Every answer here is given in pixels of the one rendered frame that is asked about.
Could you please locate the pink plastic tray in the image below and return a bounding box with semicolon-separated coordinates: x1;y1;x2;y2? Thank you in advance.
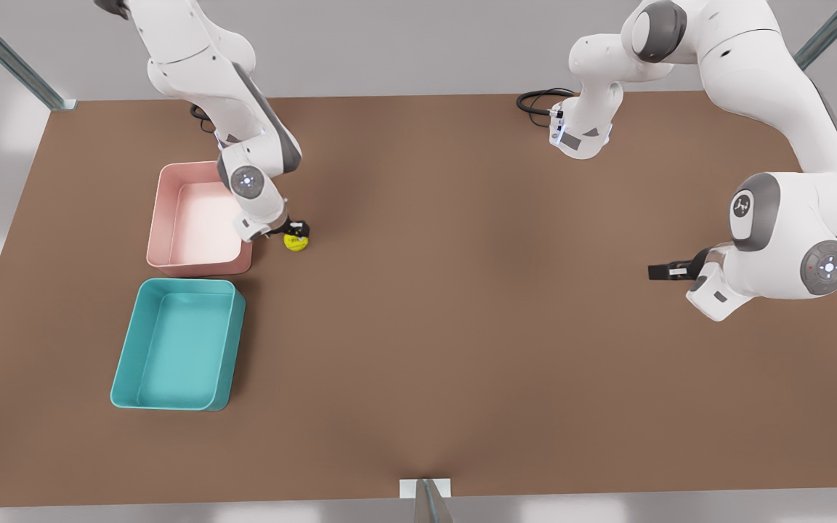
146;161;254;277

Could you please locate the teal plastic tray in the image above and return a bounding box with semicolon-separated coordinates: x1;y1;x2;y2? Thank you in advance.
110;278;246;412

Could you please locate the silver frame post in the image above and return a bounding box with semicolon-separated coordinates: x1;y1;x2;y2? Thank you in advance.
0;0;78;112
793;0;837;71
399;478;454;523

